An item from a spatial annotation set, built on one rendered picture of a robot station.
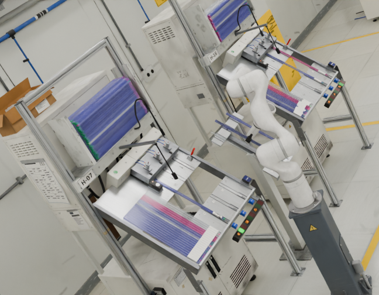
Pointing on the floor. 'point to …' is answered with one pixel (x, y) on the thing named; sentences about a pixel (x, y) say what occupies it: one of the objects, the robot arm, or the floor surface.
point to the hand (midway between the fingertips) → (249, 139)
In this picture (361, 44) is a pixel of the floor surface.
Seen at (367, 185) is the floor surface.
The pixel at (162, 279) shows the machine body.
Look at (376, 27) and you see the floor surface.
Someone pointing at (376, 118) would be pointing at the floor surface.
